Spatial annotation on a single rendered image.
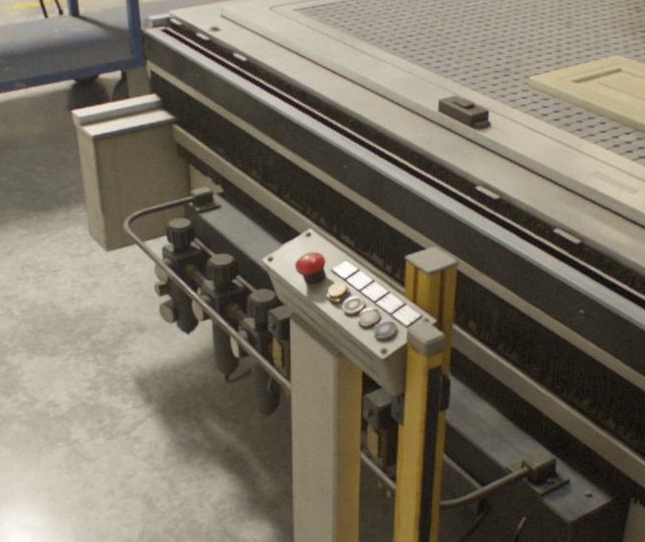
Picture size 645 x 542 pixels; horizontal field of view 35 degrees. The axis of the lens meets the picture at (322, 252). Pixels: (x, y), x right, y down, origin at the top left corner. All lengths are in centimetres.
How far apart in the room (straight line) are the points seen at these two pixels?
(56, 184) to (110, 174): 123
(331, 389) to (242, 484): 104
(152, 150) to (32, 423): 74
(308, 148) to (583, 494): 88
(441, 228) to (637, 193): 33
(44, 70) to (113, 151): 154
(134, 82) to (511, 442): 288
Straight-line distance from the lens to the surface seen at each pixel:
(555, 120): 200
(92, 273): 324
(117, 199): 267
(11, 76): 409
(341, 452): 145
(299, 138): 211
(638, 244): 162
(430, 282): 124
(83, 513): 238
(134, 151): 264
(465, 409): 178
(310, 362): 141
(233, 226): 234
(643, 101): 208
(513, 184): 177
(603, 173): 178
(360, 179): 194
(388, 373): 123
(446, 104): 196
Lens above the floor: 158
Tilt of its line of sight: 29 degrees down
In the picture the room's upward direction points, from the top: straight up
